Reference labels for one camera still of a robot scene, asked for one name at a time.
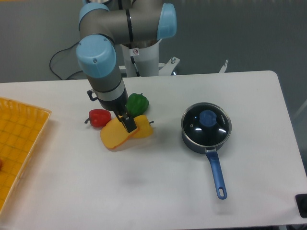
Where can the red toy bell pepper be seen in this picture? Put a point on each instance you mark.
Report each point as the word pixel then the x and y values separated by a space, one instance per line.
pixel 98 117

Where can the black box at table edge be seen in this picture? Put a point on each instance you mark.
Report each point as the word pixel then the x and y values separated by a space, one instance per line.
pixel 301 200

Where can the yellow toy bell pepper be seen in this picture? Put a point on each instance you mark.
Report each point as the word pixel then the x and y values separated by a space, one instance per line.
pixel 144 127

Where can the glass lid with blue knob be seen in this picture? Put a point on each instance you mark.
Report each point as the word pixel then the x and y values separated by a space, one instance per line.
pixel 206 125

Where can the dark saucepan with blue handle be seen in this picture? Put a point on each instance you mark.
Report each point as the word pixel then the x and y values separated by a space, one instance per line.
pixel 212 155

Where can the orange toy bread slice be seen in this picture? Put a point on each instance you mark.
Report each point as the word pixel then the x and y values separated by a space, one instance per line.
pixel 114 134

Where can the yellow plastic basket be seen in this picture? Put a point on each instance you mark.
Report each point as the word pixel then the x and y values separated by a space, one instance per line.
pixel 21 126

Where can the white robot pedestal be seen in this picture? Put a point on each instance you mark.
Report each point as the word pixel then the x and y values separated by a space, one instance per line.
pixel 141 59

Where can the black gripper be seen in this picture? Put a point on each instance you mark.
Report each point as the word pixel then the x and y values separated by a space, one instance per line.
pixel 116 101

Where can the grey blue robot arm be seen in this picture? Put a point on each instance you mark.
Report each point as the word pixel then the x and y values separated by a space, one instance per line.
pixel 102 29

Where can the green toy bell pepper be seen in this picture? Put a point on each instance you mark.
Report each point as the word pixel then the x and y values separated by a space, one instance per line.
pixel 137 104

